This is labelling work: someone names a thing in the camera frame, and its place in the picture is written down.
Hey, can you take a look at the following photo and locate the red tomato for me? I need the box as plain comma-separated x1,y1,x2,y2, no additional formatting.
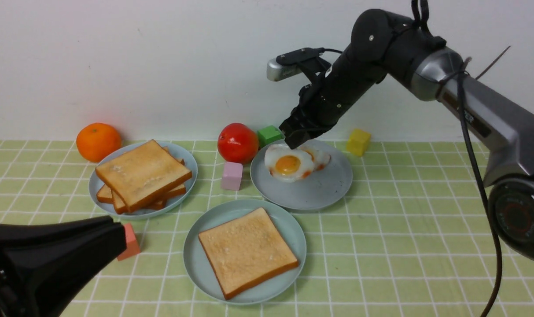
217,123,259,164

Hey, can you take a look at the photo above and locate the green cube block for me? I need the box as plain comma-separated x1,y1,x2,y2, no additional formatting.
257,125,284,148

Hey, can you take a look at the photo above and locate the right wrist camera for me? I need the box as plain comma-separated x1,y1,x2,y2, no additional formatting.
266,48,331,83

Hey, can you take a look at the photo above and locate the fried egg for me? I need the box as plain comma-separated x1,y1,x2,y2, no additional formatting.
302,145,331,171
264,144,315,183

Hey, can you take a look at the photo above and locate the right black cable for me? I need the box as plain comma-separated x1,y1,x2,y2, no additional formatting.
320,46,503,317

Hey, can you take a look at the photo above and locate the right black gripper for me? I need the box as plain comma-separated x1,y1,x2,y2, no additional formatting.
279,75,351,150

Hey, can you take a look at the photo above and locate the grey egg plate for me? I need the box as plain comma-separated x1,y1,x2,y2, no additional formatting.
250,139,353,210

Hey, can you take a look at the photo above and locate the blue bread plate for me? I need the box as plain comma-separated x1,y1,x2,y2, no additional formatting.
89,141,199,220

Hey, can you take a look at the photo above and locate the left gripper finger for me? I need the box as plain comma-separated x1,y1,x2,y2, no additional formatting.
0,216,126,317

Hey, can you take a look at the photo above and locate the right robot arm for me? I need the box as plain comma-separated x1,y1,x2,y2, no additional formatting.
266,0,534,261

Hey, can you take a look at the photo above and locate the yellow cube block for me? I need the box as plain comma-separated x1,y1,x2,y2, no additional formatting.
346,129,372,157

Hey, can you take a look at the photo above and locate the pink cube block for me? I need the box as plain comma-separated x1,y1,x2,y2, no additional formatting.
221,161,244,191

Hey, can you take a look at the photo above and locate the salmon cube block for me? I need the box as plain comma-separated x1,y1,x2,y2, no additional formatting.
117,223,141,261

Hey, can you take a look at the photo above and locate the orange fruit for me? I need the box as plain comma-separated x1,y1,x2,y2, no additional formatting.
76,122,122,163

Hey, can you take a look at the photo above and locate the teal front plate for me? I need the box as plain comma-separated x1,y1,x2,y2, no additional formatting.
184,199,307,305

